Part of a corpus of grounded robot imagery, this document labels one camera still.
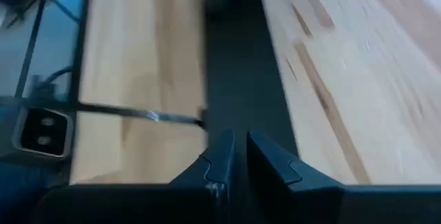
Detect grey black connector box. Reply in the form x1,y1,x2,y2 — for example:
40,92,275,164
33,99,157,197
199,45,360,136
11,105,74,159

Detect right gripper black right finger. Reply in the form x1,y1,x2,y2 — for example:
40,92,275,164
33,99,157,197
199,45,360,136
246,130,441,224

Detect black raceway cover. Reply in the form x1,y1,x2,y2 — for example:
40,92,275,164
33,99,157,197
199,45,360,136
196,0,301,224

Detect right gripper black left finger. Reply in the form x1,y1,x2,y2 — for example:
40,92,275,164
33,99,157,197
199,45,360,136
34,129,237,224

